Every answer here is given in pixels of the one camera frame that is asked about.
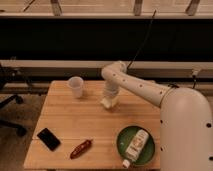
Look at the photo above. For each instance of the white sponge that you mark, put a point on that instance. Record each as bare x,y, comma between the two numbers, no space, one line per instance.
109,102

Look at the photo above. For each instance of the green plate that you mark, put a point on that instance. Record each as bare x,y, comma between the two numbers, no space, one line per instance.
123,140

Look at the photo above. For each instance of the white suction gripper end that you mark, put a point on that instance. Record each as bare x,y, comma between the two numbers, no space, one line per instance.
110,92

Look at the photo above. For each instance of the black smartphone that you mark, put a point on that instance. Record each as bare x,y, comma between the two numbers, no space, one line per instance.
49,139

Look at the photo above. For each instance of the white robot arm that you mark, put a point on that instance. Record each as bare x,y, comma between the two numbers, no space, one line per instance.
186,129

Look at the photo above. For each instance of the red brown chili pepper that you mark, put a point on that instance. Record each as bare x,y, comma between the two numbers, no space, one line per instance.
80,149

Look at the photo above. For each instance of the white lotion bottle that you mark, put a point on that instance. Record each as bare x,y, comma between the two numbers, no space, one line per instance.
135,147

